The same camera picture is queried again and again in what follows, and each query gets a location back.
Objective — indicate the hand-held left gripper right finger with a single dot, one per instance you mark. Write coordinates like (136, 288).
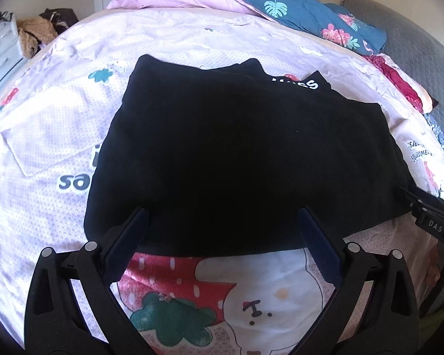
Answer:
(318, 247)

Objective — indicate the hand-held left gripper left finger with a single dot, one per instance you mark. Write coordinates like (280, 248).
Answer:
(129, 240)

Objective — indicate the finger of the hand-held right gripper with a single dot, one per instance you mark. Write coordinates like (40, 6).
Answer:
(416, 203)

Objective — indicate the black t-shirt with orange print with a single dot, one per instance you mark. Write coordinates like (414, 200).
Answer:
(244, 155)

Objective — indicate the person's right hand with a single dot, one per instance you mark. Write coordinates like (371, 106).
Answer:
(438, 264)

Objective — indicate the grey patterned cloth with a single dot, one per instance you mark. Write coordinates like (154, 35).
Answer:
(438, 133)

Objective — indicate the red patterned cloth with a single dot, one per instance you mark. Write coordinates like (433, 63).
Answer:
(399, 81)

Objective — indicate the lilac printed bedsheet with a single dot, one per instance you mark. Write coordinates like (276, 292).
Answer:
(59, 137)

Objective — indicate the grey padded headboard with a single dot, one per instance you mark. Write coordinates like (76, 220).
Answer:
(410, 44)

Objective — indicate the blue floral quilt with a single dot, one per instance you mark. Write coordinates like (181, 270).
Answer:
(299, 11)

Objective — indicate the white drawer cabinet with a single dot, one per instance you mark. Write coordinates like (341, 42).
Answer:
(0, 55)

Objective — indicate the brown fluffy cloth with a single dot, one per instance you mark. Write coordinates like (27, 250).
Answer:
(37, 33)

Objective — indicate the black duffel bag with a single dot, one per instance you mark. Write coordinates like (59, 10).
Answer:
(61, 16)

